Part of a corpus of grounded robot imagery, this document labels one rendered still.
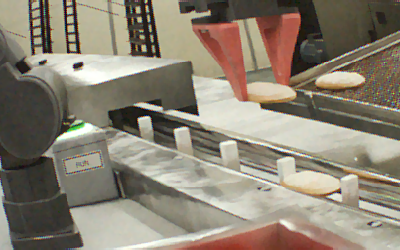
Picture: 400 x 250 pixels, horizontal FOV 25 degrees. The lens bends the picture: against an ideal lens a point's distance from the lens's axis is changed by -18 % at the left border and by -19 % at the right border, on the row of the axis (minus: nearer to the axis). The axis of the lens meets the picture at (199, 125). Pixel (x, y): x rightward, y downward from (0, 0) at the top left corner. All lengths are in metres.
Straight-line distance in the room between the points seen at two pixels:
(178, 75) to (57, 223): 0.49
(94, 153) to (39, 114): 0.21
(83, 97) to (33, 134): 0.45
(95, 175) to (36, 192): 0.18
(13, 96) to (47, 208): 0.12
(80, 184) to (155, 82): 0.31
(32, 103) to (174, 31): 7.37
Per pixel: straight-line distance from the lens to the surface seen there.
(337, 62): 1.19
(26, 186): 0.93
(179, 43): 8.28
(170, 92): 1.38
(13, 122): 0.91
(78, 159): 1.10
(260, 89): 0.91
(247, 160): 1.04
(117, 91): 1.36
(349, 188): 0.79
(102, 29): 8.09
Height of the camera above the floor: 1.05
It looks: 9 degrees down
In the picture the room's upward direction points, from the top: 11 degrees counter-clockwise
